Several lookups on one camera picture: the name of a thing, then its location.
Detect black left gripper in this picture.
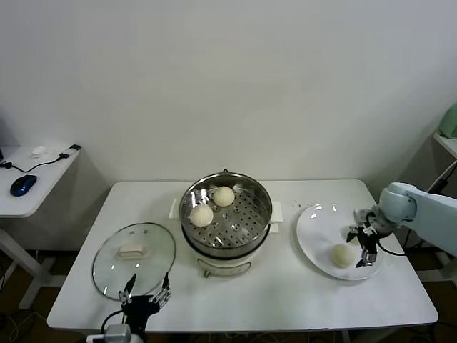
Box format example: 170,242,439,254
119,271,172,332

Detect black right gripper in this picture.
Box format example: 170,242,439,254
345,224,379,269

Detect glass lid with white handle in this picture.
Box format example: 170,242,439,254
91,222,177,301

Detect stainless steel steamer basket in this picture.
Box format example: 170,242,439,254
168,172,285,259

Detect white round plate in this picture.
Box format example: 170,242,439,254
295,203,385,282

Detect white side shelf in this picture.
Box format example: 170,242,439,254
433,131,457,160

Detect pale green appliance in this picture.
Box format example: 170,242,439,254
441,106,457,139

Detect white side table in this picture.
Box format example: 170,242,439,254
0,144,82,310

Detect blue computer mouse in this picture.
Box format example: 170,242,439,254
9,174,38,197

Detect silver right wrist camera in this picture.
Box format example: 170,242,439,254
353,208,374,223

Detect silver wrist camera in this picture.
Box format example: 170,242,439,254
87,324,132,343
353,208,374,223

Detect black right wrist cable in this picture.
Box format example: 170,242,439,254
374,234,408,257

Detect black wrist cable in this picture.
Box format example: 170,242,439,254
374,234,408,257
101,309,125,335

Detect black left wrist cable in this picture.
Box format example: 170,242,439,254
101,309,125,335

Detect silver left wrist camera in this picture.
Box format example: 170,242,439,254
87,324,132,343

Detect white desk leg frame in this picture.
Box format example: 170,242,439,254
416,246,457,283

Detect black cable with plug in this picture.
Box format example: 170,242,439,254
405,166,453,249

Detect black silver cable adapter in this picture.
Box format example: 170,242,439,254
56,144,81,161

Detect thin black desk cable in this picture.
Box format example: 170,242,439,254
0,154,62,173

